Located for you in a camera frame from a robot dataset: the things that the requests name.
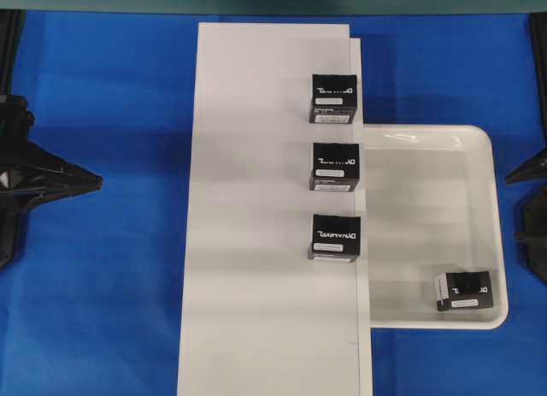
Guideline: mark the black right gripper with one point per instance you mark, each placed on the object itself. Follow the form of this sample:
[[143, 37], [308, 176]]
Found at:
[[533, 233]]

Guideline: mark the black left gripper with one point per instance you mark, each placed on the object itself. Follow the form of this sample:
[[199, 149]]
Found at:
[[25, 185]]

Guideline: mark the black Dynamixel box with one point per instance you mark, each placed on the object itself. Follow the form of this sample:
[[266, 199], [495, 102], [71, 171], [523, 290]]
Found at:
[[335, 238]]

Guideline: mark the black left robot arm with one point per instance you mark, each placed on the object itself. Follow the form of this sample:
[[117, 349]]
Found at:
[[12, 21]]

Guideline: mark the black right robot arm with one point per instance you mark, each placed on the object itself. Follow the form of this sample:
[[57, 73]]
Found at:
[[537, 28]]

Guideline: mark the white plastic tray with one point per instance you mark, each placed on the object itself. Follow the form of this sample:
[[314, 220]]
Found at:
[[431, 197]]

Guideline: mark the black box in tray corner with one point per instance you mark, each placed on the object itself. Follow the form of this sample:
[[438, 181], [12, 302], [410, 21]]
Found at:
[[463, 290]]

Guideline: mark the black box middle on base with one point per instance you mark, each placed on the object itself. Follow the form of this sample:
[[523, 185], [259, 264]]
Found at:
[[335, 167]]

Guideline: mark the black box on base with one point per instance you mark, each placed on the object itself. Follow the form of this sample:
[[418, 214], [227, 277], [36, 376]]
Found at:
[[335, 167], [334, 99]]

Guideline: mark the black box far on base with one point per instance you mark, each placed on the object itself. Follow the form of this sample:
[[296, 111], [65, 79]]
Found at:
[[334, 99]]

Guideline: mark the white base board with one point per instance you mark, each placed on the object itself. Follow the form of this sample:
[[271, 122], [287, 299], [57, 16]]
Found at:
[[258, 316]]

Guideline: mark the blue table cloth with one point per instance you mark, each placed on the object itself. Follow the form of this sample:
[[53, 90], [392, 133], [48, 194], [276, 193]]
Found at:
[[92, 304]]

